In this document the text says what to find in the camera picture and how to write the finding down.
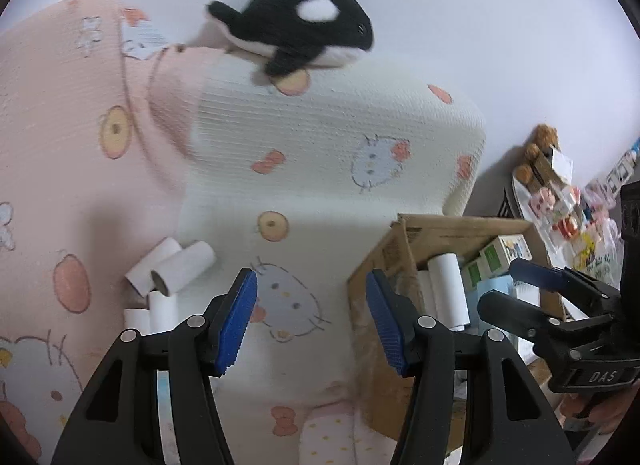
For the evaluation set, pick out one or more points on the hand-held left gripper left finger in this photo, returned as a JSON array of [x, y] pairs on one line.
[[235, 325]]

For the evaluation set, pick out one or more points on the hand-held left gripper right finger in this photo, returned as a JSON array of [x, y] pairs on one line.
[[387, 330]]

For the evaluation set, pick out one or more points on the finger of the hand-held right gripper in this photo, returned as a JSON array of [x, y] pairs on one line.
[[510, 309], [535, 275]]

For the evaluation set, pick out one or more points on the brown cardboard box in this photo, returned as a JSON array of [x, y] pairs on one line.
[[380, 345]]

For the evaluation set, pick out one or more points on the person's right hand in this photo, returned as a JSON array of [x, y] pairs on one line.
[[582, 407]]

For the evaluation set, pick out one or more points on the light blue plastic case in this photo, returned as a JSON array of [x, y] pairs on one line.
[[495, 289]]

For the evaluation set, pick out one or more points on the large green white carton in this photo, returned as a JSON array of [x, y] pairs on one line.
[[500, 252]]

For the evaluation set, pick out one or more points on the small green white carton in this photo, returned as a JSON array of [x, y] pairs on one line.
[[472, 274]]

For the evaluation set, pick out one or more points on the red white figurine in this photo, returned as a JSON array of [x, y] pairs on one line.
[[567, 226]]

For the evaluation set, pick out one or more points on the yellow white packet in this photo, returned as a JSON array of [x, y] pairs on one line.
[[586, 245]]

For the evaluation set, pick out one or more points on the printed plastic bag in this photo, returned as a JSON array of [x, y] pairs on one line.
[[602, 265]]

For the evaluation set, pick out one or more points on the pink figurine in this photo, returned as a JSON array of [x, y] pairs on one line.
[[541, 202]]

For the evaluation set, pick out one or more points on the white oval tray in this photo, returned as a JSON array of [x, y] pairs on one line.
[[521, 200]]

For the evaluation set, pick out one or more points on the white refill pouch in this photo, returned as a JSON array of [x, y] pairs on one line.
[[162, 395]]

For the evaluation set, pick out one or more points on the woven brown basket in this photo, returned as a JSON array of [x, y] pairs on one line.
[[542, 172]]

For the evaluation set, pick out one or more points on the white house shaped card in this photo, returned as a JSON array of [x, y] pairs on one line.
[[561, 163]]

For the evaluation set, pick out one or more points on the brown teddy bear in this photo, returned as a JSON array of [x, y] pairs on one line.
[[544, 135]]

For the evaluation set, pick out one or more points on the cream cat print blanket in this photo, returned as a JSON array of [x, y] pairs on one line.
[[325, 145]]

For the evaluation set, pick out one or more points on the pink cat print blanket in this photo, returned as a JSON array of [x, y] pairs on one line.
[[50, 145]]

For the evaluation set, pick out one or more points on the black white orca plush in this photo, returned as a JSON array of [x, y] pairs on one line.
[[300, 25]]

